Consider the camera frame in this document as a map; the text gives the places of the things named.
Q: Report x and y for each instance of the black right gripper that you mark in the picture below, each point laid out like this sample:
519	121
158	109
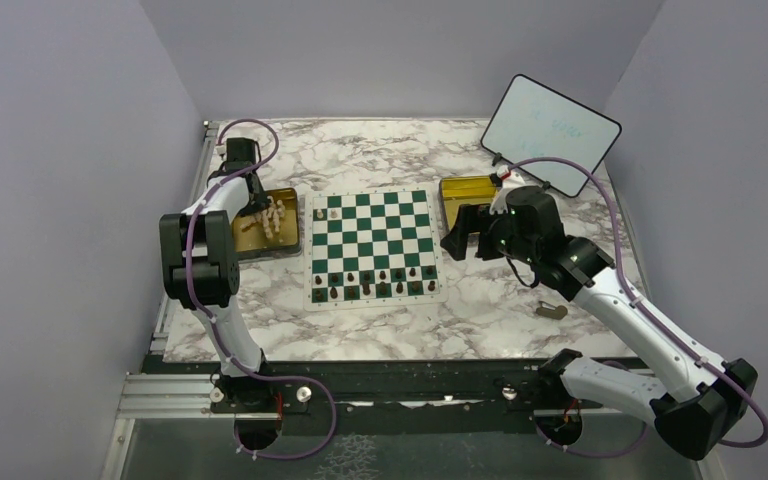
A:
472	219

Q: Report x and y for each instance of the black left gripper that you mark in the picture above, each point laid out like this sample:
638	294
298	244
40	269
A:
259	203

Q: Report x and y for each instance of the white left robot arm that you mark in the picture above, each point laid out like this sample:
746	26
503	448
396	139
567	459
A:
199	260

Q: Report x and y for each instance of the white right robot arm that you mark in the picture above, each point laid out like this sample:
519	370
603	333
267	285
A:
696	396

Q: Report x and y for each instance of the green white chess board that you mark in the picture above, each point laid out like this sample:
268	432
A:
384	228

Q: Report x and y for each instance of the right gold metal tin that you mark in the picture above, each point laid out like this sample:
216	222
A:
466	190

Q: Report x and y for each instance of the gold metal tin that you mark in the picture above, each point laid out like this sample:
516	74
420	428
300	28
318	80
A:
466	190
252	243

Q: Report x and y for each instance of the left gold metal tin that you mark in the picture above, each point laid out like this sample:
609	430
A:
252	243

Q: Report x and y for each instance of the small whiteboard on stand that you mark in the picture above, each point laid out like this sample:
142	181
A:
534	120

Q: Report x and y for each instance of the small brass padlock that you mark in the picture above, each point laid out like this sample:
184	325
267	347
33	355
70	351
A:
552	312

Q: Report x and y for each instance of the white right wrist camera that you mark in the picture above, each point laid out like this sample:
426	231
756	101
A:
506	181

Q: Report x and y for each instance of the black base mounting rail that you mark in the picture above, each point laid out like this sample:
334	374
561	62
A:
393	397

